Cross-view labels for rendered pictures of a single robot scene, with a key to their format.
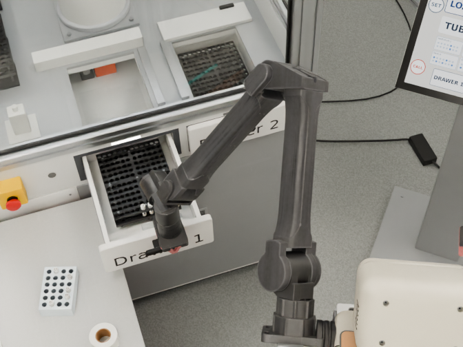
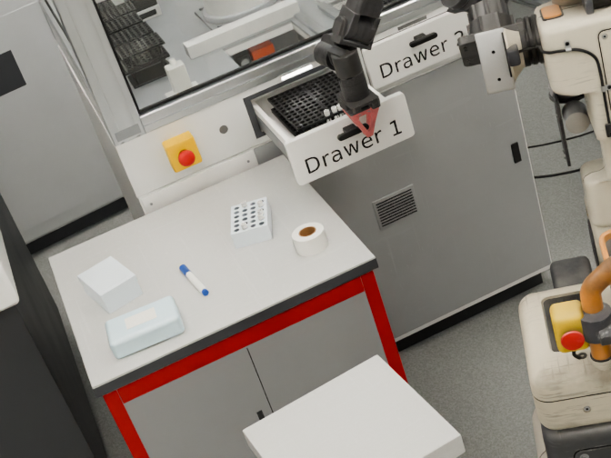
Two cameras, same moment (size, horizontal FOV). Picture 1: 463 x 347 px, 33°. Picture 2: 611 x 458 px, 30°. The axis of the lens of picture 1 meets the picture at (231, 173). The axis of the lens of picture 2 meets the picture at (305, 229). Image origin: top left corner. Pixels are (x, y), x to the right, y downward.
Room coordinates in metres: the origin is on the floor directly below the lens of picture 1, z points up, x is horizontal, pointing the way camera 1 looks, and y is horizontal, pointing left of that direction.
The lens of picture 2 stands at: (-1.20, 0.13, 2.03)
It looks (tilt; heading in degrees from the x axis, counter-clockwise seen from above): 31 degrees down; 6
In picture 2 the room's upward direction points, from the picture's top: 19 degrees counter-clockwise
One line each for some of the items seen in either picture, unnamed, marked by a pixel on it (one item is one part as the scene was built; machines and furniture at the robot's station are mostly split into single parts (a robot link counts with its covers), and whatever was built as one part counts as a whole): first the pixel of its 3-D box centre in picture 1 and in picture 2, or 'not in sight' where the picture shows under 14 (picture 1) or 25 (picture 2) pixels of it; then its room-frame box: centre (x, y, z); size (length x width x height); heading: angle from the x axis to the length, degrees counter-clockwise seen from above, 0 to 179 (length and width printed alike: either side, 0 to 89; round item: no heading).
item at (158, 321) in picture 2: not in sight; (144, 326); (0.69, 0.69, 0.78); 0.15 x 0.10 x 0.04; 102
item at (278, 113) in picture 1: (238, 127); (419, 46); (1.43, -0.02, 0.87); 0.29 x 0.02 x 0.11; 106
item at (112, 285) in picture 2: not in sight; (110, 284); (0.88, 0.78, 0.79); 0.13 x 0.09 x 0.05; 31
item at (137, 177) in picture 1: (138, 184); (319, 110); (1.25, 0.25, 0.87); 0.22 x 0.18 x 0.06; 16
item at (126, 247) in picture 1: (157, 243); (350, 138); (1.06, 0.19, 0.87); 0.29 x 0.02 x 0.11; 106
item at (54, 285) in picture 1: (59, 290); (251, 222); (0.98, 0.46, 0.78); 0.12 x 0.08 x 0.04; 179
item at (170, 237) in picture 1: (169, 224); (355, 87); (1.03, 0.15, 1.00); 0.10 x 0.07 x 0.07; 16
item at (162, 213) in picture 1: (165, 208); (345, 62); (1.04, 0.16, 1.06); 0.07 x 0.06 x 0.07; 24
